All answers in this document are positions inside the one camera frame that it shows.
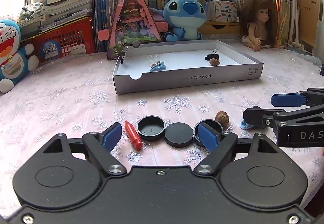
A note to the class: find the black binder clip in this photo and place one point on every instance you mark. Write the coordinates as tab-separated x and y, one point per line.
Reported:
213	55

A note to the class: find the brown nut in tray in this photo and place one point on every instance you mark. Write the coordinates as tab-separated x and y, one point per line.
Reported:
214	62

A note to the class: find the black round cap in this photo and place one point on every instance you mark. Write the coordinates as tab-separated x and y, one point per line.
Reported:
208	131
151	128

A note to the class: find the pink triangular toy house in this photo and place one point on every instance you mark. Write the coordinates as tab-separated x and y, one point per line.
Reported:
132	25

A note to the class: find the black round lid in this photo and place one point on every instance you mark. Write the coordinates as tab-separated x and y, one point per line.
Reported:
179	135

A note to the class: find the black adapter at edge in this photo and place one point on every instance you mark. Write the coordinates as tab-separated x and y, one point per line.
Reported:
322	70

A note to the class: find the stack of books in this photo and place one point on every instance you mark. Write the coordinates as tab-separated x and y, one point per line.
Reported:
48	14

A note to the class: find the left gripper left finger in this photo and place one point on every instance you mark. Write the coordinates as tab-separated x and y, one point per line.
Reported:
99	147

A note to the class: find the blue upright thin books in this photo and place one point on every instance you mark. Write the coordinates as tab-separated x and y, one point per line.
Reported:
101	22

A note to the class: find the white patterned cardboard box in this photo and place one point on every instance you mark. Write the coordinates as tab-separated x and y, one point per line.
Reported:
223	11

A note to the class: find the blue clip in tray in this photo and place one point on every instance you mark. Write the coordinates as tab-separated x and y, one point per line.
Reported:
158	66

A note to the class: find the brown haired doll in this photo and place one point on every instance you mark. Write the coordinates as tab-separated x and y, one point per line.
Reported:
258	20

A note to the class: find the brown hazelnut on table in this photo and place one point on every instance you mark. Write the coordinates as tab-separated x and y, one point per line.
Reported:
223	118

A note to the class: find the Doraemon plush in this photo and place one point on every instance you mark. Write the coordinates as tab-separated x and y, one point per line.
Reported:
16	61

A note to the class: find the clear plastic round lid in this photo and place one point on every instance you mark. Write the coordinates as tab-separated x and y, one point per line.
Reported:
153	59

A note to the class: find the grey white cardboard tray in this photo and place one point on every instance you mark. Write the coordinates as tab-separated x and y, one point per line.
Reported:
185	66

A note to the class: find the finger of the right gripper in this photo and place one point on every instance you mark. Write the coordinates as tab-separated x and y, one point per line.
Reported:
311	97
266	117

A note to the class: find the blue Stitch plush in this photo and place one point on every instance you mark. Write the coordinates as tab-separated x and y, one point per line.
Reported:
184	18

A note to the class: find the red plastic crate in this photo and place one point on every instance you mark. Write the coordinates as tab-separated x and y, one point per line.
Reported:
72	39

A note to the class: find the blue toy shoe clip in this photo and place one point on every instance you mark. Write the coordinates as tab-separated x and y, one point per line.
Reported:
245	126

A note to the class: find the binder clip on tray corner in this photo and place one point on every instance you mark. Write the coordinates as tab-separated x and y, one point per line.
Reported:
122	54

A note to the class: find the wooden drawer shelf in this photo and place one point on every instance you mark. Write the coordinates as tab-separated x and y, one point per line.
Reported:
220	28

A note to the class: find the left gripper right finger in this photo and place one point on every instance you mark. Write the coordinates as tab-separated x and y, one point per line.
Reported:
221	149

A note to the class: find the red crayon-shaped clip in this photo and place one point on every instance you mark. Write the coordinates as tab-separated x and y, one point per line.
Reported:
133	136

